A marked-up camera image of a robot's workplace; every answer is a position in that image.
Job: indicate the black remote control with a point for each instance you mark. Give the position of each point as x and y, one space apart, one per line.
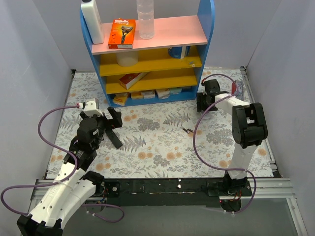
113 138

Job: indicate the yellow Kamenoko sponge pack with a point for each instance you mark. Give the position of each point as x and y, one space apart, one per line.
120 100

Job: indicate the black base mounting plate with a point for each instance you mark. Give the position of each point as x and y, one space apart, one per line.
207 192

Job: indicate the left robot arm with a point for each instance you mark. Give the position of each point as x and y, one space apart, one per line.
74 183

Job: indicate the blue and white can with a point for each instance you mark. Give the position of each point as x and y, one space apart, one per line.
179 52

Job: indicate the red and white long box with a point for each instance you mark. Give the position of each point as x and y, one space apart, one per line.
128 80

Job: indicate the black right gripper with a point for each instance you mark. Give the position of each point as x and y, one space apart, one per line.
202 103

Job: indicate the clear plastic water bottle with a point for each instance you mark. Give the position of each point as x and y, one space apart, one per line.
145 10

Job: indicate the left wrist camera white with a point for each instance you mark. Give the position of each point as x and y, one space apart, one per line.
90 107

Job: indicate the aluminium rail frame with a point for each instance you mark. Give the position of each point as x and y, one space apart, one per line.
271 213

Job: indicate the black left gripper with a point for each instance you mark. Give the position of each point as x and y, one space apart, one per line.
108 126

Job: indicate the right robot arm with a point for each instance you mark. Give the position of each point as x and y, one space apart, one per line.
249 129

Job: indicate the mint green sponge pack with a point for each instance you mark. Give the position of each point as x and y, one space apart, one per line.
175 91

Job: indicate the white plastic bottle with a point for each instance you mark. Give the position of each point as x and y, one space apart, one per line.
91 15

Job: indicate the orange Gillette razor box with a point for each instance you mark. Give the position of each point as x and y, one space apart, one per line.
122 34

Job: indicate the blue wooden shelf unit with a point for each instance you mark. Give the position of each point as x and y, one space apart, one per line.
164 72

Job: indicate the white sponge pack tilted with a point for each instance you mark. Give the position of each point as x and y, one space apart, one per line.
163 93

